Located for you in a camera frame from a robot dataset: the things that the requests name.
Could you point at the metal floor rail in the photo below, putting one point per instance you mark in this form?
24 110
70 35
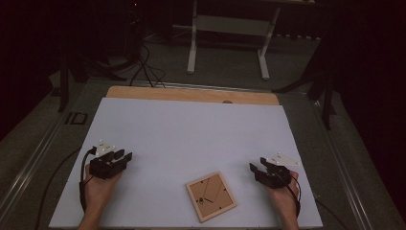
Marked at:
28 166
223 87
344 172

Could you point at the white metal desk frame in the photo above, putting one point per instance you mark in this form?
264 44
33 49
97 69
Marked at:
191 48

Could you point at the person's left hand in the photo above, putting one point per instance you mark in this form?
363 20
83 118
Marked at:
97 191

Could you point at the person's right hand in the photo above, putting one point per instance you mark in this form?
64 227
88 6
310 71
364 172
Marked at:
285 198

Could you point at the white table mat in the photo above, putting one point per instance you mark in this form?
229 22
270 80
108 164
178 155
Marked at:
191 127

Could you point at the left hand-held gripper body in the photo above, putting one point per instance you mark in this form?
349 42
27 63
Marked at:
102 167

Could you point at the square wooden clock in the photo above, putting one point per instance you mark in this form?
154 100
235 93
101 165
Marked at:
210 196

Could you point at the black floor socket box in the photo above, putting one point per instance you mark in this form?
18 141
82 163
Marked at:
76 118

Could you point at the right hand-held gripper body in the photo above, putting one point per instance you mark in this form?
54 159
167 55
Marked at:
274 177

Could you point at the black stand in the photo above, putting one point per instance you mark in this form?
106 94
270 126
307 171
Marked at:
63 89
327 105

